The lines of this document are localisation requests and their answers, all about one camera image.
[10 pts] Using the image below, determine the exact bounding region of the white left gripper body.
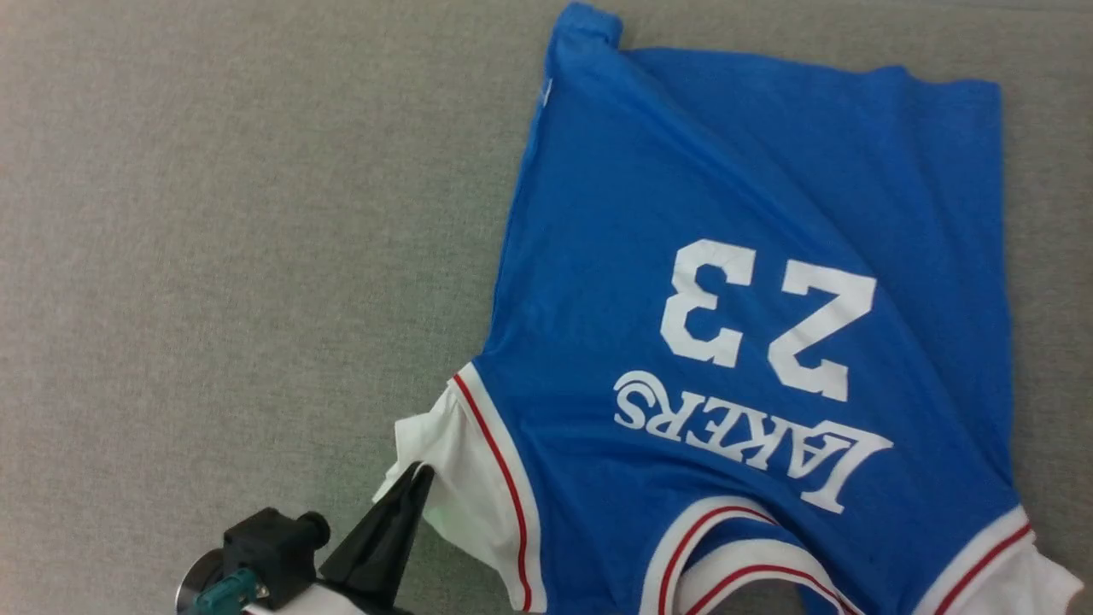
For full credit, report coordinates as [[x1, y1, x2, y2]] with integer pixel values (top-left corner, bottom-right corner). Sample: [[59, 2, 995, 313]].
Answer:
[[175, 547, 370, 615]]

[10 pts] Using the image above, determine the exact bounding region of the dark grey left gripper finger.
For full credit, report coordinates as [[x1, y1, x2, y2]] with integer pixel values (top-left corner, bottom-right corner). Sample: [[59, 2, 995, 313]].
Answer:
[[376, 466, 435, 611], [320, 462, 424, 600]]

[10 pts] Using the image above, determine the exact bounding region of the blue white basketball jersey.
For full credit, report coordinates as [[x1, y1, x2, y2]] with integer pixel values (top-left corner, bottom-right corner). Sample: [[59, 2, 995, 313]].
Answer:
[[373, 0, 1085, 615]]

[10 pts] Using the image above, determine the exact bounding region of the teal cable plug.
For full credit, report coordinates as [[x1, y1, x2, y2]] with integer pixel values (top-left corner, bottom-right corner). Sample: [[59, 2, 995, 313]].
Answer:
[[196, 571, 261, 615]]

